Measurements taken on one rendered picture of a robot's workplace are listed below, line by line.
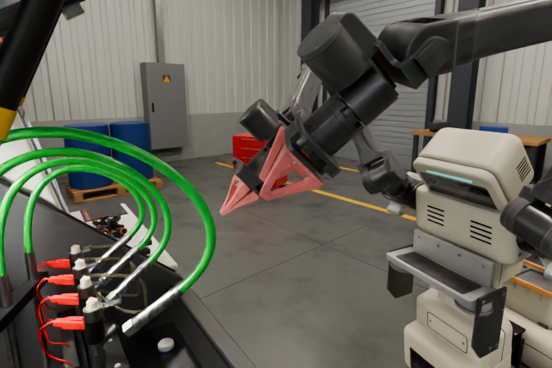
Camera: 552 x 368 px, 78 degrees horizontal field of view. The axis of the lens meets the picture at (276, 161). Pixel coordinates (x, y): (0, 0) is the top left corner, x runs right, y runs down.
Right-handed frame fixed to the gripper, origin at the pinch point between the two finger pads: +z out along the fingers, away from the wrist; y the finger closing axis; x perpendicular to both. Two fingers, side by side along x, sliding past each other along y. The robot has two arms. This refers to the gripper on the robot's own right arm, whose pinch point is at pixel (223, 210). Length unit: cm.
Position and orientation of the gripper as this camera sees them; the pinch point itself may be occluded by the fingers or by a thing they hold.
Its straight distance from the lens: 67.1
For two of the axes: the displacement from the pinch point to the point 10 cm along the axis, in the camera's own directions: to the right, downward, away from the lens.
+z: -6.7, 7.4, -1.1
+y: -6.6, -6.5, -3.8
